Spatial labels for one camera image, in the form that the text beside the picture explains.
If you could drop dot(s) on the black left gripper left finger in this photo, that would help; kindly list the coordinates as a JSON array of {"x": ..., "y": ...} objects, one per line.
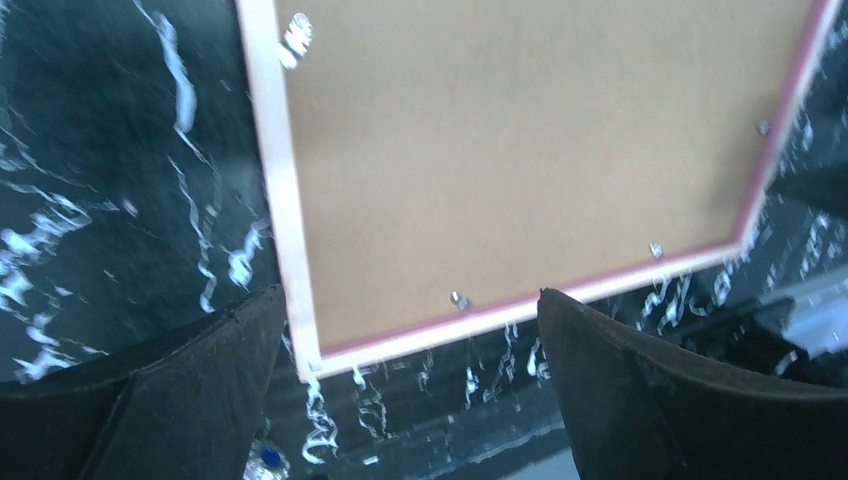
[{"x": 184, "y": 405}]

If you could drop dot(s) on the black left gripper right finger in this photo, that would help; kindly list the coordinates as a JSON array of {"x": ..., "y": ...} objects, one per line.
[{"x": 638, "y": 407}]

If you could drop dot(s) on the brown backing board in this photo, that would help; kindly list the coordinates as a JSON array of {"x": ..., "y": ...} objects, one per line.
[{"x": 517, "y": 152}]

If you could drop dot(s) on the copper pipe fitting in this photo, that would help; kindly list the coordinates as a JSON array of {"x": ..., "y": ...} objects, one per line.
[{"x": 265, "y": 462}]

